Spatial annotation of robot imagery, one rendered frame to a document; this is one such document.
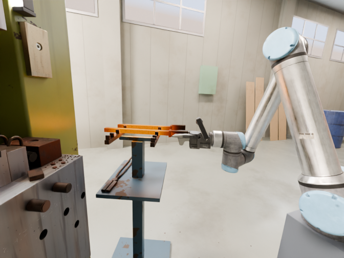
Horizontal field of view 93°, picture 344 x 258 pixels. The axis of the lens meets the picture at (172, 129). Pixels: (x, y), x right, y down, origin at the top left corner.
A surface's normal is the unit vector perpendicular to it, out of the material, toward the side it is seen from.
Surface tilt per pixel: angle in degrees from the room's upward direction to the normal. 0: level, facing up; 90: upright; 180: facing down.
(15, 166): 90
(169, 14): 90
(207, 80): 90
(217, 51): 90
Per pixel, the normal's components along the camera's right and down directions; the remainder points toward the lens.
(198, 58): 0.35, 0.22
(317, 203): -0.77, 0.18
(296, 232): -0.94, 0.04
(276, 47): -0.80, -0.03
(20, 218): 1.00, 0.06
